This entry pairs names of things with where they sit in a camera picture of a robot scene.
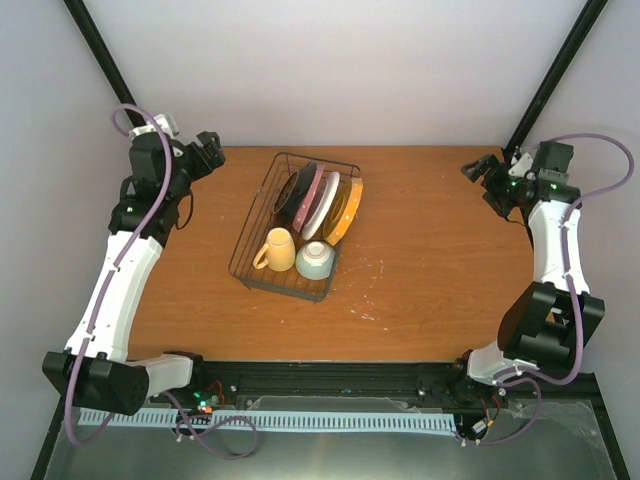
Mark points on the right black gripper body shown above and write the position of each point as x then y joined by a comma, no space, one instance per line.
502,194

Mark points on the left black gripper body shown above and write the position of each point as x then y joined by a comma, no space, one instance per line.
201,165

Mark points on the black rimmed cream plate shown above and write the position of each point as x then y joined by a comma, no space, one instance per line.
292,193

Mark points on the pink dotted plate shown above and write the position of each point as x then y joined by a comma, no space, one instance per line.
302,212

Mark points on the yellow ceramic mug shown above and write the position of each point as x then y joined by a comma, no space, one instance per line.
278,252

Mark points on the orange dotted plate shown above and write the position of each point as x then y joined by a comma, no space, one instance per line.
343,210

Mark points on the black white striped plate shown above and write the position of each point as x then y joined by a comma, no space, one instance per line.
326,200

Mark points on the light green ceramic bowl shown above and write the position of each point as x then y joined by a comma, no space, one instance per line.
314,260

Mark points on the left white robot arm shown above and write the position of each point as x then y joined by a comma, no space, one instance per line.
139,228

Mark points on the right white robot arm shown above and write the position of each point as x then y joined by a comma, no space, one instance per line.
545,331

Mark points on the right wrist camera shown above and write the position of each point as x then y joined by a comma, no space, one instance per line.
521,164

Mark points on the left black frame post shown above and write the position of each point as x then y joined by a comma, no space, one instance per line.
99,49

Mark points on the black frame post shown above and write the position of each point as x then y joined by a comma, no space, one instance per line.
571,45
99,49

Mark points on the right black frame post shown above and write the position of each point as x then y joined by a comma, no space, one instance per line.
571,45

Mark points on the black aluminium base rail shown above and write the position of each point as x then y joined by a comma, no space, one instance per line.
330,382

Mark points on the light blue cable duct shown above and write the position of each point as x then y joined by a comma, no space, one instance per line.
311,422

